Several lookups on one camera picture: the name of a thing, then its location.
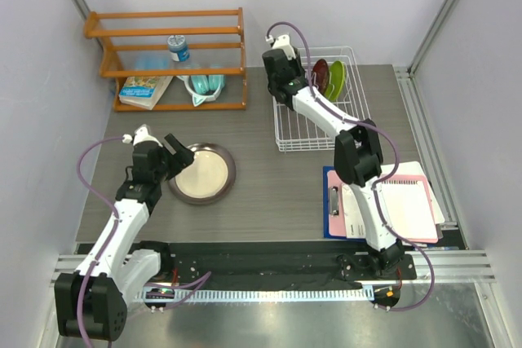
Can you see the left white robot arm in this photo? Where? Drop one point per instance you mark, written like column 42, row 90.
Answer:
column 92, row 302

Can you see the aluminium front rail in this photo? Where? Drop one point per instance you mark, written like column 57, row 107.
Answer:
column 449, row 266

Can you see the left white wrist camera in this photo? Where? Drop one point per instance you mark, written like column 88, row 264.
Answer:
column 143, row 134

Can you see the white wire dish rack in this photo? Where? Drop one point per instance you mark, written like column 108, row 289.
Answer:
column 296, row 133

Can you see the blue clipboard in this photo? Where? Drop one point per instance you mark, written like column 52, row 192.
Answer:
column 327, row 201

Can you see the pink paper sheet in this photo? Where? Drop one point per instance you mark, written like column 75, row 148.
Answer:
column 338, row 201

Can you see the large brown rimmed cream plate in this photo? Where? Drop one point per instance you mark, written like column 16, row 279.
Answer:
column 208, row 179

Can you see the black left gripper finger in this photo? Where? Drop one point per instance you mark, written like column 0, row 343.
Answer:
column 174, row 143
column 182, row 159

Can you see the green plastic plate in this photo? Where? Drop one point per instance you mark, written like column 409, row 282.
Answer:
column 337, row 80

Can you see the clear water bottle blue cap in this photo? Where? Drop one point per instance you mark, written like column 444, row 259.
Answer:
column 180, row 53

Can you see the white printed manual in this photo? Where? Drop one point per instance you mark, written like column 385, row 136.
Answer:
column 354, row 225

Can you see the small brown rimmed plate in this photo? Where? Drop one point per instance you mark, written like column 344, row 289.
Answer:
column 321, row 75

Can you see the paperback book with blue cover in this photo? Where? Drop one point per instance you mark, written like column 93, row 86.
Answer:
column 144, row 92

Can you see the white slotted cable duct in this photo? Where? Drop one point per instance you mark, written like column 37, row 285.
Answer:
column 366, row 293

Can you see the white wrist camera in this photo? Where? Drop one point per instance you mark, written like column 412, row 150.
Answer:
column 283, row 43
column 143, row 134

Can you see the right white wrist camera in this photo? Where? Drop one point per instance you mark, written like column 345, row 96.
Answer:
column 283, row 43

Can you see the orange wooden shelf rack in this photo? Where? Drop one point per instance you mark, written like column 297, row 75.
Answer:
column 202, row 53

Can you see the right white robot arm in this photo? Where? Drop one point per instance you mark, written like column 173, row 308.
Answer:
column 358, row 156

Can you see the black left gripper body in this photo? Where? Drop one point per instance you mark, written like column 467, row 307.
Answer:
column 158, row 173

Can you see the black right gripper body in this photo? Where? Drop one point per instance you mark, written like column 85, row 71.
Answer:
column 296, row 64

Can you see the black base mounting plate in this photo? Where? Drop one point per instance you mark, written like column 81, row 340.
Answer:
column 274, row 266

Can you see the white teal cat-ear headphones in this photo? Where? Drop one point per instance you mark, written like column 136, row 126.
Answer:
column 203, row 89

